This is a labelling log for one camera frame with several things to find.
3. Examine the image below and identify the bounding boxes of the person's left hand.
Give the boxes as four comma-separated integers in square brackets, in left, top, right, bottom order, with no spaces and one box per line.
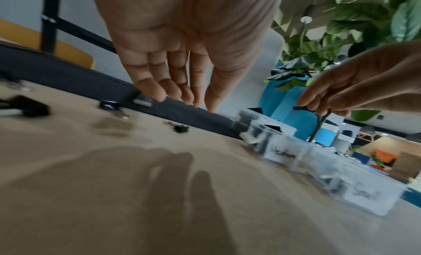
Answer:
[88,0,287,113]

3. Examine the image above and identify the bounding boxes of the person's right hand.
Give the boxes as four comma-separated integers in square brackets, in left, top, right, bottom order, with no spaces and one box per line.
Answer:
[297,40,421,117]

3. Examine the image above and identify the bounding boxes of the thin black metal clip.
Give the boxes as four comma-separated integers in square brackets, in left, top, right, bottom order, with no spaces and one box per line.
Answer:
[292,105,333,143]

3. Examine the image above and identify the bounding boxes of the green leafy plant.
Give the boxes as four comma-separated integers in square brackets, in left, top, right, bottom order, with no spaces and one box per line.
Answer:
[266,0,421,122]

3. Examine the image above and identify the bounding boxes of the white and blue cabinet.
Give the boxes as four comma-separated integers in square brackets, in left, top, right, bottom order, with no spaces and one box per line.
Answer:
[314,120,351,148]

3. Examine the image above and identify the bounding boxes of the orange chair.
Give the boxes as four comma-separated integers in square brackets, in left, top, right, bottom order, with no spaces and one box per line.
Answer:
[372,149,398,169]

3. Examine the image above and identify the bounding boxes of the white pendant lamp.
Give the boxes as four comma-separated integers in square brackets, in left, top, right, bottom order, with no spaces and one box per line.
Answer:
[300,4,319,24]

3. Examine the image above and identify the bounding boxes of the small black binder clip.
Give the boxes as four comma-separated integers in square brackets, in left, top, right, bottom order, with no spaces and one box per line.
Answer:
[164,121,190,134]

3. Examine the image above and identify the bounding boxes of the dark table divider panel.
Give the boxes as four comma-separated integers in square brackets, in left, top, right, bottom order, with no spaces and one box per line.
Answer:
[0,40,245,140]

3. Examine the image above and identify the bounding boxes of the clear labelled plastic box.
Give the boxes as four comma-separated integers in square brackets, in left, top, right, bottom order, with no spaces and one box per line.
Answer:
[239,120,311,172]
[304,147,412,218]

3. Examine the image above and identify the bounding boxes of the yellow wooden chair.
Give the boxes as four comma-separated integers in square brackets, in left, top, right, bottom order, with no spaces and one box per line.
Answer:
[0,19,96,69]

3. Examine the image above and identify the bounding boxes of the large black binder clip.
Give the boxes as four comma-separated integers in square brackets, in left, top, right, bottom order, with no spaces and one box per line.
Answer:
[0,94,51,118]

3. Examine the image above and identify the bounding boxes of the black metal frame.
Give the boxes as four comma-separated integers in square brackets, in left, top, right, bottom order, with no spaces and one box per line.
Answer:
[40,0,117,55]

